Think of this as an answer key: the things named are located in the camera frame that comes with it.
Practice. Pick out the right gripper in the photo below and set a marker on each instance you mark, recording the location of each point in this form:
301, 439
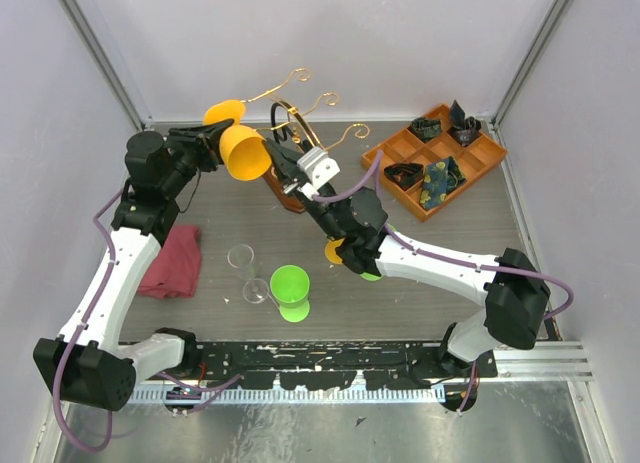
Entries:
282, 162

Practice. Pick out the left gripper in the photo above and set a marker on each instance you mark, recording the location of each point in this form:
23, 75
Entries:
211, 153

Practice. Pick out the orange goblet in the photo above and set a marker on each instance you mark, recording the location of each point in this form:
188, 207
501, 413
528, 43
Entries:
243, 153
227, 110
330, 251

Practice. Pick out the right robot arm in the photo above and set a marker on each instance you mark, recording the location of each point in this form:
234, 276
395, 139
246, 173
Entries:
511, 295

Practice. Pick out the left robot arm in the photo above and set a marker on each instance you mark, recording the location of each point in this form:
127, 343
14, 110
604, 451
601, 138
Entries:
84, 363

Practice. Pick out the gold wine glass rack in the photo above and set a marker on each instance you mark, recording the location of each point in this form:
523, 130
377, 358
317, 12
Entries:
295, 125

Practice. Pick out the clear wine glass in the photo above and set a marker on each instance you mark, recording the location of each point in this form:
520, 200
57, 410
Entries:
255, 290

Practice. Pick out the green goblet front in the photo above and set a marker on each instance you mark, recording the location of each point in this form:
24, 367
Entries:
290, 287

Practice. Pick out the green goblet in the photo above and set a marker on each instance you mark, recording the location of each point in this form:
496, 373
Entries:
372, 277
290, 287

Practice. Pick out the black orange folded tie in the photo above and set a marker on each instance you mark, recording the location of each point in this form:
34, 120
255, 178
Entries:
404, 175

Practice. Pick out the green goblet right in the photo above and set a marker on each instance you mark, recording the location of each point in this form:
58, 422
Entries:
372, 277

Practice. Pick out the red cloth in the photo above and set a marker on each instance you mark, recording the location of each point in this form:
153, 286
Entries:
175, 271

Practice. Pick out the wooden compartment tray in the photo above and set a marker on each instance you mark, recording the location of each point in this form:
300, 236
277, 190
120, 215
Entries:
475, 160

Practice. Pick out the dark green folded tie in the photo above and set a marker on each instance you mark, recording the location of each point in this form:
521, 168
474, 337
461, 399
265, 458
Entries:
425, 129

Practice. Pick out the blue floral folded tie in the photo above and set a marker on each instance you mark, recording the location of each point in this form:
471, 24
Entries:
440, 180

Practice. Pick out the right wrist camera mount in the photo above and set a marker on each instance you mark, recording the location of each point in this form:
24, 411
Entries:
319, 169

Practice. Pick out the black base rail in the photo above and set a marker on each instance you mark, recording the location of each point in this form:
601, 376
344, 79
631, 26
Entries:
318, 365

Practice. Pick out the grey cable duct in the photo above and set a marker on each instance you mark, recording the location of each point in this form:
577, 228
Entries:
357, 394

